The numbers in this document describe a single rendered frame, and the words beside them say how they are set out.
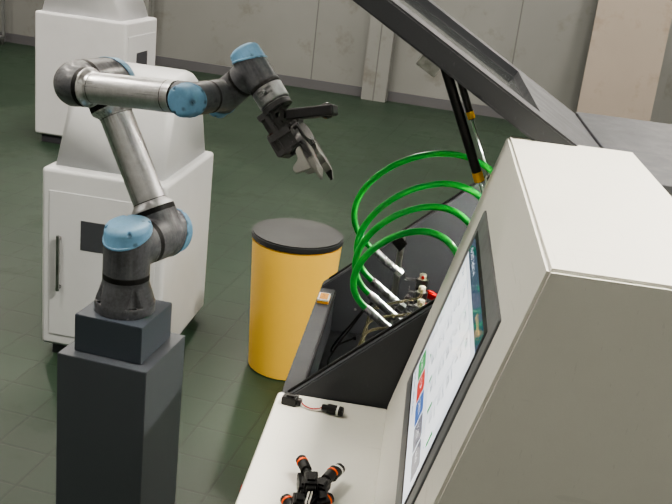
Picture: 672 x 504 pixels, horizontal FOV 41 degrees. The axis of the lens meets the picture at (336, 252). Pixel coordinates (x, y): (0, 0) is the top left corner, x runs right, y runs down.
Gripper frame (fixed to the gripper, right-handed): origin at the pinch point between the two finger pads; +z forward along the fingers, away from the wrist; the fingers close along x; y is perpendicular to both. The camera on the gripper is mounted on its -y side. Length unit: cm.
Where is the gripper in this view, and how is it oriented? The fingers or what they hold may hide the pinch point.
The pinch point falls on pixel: (327, 173)
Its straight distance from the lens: 205.7
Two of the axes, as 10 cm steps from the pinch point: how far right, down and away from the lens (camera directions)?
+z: 5.1, 8.6, -1.0
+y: -8.2, 5.1, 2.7
